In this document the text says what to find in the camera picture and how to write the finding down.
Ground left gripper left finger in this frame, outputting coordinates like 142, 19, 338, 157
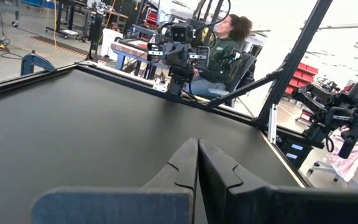
31, 138, 198, 224

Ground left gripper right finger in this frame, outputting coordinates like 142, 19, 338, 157
199, 139, 358, 224

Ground person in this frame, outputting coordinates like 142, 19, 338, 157
185, 14, 257, 97

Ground wooden workbench with blue legs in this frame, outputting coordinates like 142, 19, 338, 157
110, 40, 173, 80

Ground black labelled box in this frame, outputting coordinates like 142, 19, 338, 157
278, 138, 313, 170

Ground black office chair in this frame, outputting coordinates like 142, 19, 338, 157
222, 51, 257, 108

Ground white bin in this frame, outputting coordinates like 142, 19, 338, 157
100, 27, 124, 62

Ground dark table mat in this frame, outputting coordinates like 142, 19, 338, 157
0, 67, 306, 224

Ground pink cloth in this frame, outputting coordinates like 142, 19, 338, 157
326, 126, 358, 183

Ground red storage bins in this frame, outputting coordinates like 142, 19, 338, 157
284, 62, 319, 97

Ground dark C-clamp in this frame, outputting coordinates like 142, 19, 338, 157
20, 52, 57, 77

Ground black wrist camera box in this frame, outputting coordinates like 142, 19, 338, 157
169, 23, 195, 44

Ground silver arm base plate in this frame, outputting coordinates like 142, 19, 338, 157
152, 77, 169, 93

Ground silver bracket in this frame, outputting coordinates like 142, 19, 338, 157
267, 104, 278, 144

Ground black aluminium table frame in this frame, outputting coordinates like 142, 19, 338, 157
0, 0, 334, 187

